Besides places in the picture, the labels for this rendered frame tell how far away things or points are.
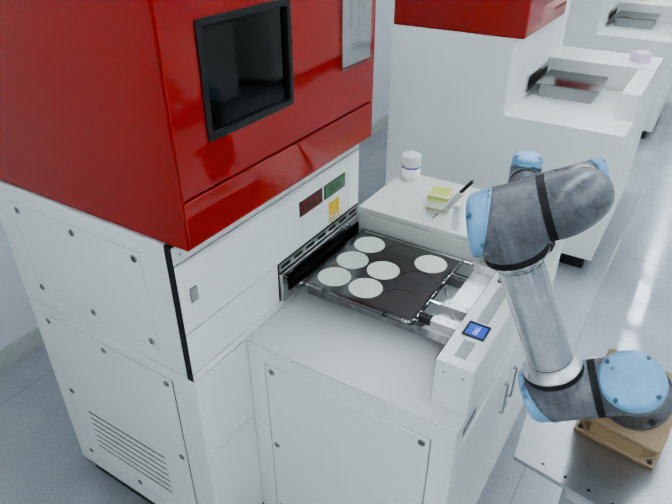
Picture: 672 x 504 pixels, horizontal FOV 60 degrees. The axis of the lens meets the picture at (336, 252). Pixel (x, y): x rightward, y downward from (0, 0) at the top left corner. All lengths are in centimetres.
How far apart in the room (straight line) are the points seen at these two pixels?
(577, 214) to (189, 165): 73
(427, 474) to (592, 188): 87
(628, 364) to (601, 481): 30
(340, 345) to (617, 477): 72
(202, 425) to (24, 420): 130
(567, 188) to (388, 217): 102
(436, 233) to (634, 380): 86
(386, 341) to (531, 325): 59
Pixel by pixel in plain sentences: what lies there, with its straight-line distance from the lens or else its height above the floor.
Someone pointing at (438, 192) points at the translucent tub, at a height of 103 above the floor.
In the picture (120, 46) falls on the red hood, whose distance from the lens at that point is 120.
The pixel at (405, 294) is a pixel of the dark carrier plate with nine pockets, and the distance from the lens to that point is 169.
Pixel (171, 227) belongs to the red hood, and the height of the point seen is 127.
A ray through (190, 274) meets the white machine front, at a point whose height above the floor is 113.
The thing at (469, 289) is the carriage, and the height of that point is 88.
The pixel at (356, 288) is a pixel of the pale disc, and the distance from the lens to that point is 170.
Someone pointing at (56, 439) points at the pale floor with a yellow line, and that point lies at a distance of 271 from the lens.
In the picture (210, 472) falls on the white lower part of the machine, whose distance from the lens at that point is 182.
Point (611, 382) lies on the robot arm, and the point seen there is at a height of 109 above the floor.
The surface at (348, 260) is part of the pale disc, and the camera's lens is 182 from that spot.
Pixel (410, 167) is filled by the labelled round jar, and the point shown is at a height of 102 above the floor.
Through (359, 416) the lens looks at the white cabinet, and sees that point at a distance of 157.
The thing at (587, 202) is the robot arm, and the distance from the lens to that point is 102.
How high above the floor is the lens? 189
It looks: 32 degrees down
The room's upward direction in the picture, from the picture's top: straight up
